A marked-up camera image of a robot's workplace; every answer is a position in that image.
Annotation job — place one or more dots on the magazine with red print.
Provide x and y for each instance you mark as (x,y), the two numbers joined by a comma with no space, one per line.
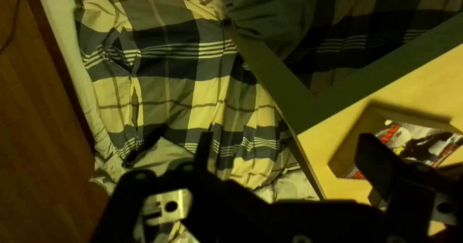
(416,141)

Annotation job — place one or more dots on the white bed sheet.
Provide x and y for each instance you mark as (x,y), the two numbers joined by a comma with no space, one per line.
(72,55)

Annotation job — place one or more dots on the checked yellow grey blanket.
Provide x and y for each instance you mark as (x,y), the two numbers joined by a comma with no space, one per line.
(173,91)

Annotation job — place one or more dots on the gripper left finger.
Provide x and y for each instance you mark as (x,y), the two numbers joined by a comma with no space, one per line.
(126,203)

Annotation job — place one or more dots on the brown wooden bed frame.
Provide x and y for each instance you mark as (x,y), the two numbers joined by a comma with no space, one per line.
(32,127)

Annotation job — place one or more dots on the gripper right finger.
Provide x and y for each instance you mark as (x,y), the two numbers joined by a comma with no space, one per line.
(379,167)

